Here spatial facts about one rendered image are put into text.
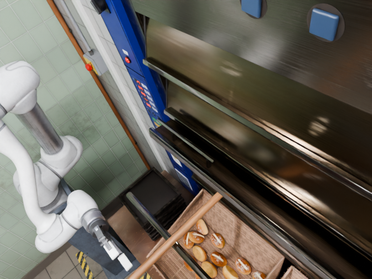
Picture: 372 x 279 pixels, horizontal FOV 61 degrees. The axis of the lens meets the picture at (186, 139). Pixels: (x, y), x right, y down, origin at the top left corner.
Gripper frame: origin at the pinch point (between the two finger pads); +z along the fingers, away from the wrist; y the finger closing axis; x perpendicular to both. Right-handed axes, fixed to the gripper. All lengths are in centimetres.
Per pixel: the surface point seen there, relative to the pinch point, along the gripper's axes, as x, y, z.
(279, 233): -42, -21, 40
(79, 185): 2, 74, -115
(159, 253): -12.1, 2.9, 7.1
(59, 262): 55, 124, -108
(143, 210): -18.5, 5.9, -14.4
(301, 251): -42, -21, 48
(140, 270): -3.1, 2.8, 6.8
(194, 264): -19.3, 5.9, 18.5
